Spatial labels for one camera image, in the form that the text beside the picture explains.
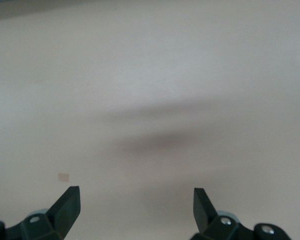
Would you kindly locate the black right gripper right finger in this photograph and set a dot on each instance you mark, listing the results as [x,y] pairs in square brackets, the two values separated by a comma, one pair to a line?
[205,212]

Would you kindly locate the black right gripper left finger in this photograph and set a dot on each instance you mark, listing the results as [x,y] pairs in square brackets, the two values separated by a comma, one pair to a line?
[62,212]

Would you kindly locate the beige tape square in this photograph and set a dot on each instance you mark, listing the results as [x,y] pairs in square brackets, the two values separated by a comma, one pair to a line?
[63,177]

